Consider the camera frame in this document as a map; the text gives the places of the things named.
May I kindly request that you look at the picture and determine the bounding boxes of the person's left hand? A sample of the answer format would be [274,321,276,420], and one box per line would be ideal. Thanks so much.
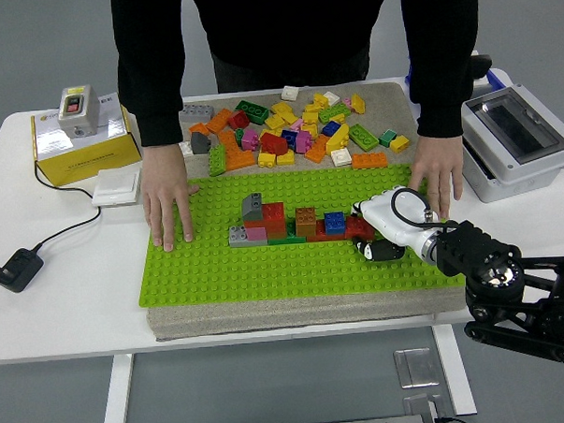
[405,132,468,222]

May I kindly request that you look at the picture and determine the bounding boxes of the person's right hand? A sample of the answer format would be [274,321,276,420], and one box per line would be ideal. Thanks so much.
[139,142,204,254]

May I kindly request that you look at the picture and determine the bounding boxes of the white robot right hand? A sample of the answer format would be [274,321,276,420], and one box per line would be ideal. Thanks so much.
[348,184,436,265]

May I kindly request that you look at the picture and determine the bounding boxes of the red toy brick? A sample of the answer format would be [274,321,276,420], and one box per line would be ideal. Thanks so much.
[261,202,287,226]
[258,131,289,157]
[343,215,376,241]
[227,109,252,131]

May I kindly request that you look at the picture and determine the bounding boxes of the green studded baseplate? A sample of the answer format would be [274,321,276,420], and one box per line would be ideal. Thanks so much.
[133,161,469,309]

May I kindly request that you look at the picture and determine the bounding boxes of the dark grey sloped brick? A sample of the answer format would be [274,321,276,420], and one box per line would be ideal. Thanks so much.
[189,130,213,155]

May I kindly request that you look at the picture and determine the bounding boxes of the lime green long brick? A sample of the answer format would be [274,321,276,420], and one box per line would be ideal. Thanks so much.
[206,144,228,178]
[318,103,353,124]
[348,122,381,153]

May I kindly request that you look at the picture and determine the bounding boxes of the orange long brick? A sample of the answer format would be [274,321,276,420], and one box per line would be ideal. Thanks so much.
[351,151,390,171]

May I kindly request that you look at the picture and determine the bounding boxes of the red long brick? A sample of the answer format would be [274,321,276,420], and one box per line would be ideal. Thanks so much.
[305,217,348,243]

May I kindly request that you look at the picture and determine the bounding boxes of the large orange brick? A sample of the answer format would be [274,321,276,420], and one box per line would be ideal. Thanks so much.
[217,127,258,172]

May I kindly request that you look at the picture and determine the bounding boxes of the light grey long brick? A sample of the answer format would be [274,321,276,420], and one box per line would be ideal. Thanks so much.
[227,224,269,249]
[178,103,215,124]

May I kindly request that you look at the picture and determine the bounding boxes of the brown toy brick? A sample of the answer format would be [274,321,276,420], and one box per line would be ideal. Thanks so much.
[294,206,319,238]

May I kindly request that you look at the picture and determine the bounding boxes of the orange toy brick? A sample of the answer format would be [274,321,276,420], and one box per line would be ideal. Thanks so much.
[303,134,332,166]
[206,108,235,135]

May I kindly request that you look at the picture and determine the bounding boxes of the yellow sloped brick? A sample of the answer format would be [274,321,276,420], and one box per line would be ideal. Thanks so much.
[324,123,352,156]

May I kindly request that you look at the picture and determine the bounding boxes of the dark green long brick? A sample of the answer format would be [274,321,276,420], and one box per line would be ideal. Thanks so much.
[234,98,270,126]
[267,222,309,247]

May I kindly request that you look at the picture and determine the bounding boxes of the red-orange long brick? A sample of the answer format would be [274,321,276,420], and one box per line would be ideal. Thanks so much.
[243,215,289,241]

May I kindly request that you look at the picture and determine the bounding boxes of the magenta toy brick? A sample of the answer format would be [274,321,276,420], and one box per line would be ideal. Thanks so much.
[295,129,316,154]

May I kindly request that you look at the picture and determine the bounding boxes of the grey distribution box clear lid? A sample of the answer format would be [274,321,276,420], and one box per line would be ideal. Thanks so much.
[457,81,564,206]

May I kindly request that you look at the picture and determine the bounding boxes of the yellow cardboard box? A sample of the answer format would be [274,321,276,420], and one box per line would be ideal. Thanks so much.
[29,91,144,189]

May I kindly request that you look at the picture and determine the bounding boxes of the black charger plug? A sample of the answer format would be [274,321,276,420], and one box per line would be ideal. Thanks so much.
[470,53,495,80]

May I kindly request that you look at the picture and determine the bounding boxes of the grey-brown foam mat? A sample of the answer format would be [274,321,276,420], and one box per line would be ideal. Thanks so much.
[136,78,473,343]

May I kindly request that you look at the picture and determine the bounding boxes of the metal floor plate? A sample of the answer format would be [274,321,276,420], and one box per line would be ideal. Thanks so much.
[393,347,441,389]
[401,394,445,421]

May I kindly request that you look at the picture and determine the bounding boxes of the black power adapter plug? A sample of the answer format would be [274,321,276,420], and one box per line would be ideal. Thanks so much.
[0,246,46,294]

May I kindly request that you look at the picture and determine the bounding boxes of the white table leg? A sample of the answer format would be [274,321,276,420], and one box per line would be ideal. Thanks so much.
[430,322,479,417]
[96,353,137,423]

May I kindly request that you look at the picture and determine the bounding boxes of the person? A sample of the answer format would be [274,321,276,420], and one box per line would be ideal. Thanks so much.
[109,0,490,255]

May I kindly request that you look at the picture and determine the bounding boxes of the white wall switch panel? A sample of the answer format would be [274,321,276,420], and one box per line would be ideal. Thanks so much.
[89,167,144,210]

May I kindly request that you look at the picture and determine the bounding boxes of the black power cord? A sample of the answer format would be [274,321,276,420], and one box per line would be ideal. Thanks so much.
[29,157,105,255]

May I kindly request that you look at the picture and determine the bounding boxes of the grey push-button switch box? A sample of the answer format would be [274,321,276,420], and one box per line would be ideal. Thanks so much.
[54,83,101,139]

